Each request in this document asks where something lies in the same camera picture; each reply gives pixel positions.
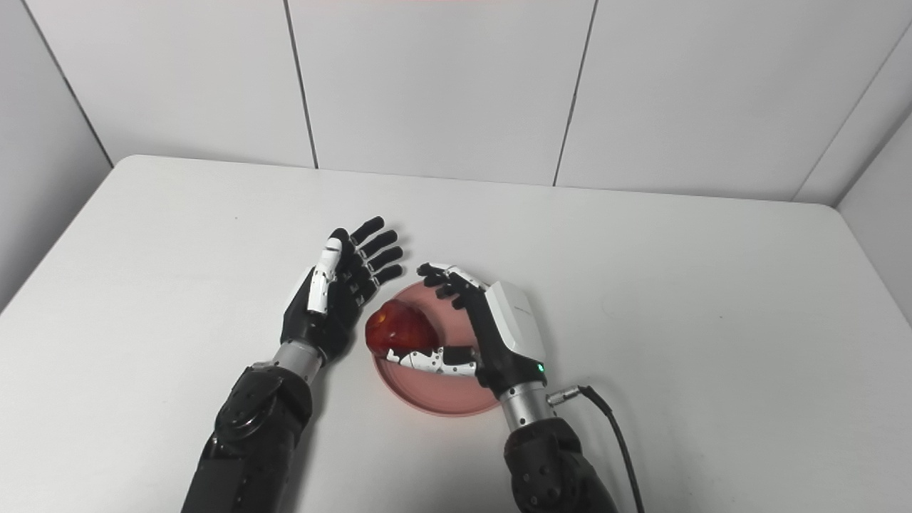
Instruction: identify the pink round plate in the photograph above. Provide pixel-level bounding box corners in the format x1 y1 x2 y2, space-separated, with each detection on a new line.
372 280 503 418

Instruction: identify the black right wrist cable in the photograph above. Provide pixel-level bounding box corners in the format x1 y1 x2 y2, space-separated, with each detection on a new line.
545 385 646 513

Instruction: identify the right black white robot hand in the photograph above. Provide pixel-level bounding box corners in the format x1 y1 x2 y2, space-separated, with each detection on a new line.
396 263 548 398

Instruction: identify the red apple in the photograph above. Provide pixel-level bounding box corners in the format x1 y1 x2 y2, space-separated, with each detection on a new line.
365 299 440 359

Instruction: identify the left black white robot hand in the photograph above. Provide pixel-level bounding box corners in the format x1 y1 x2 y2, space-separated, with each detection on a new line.
280 217 404 366

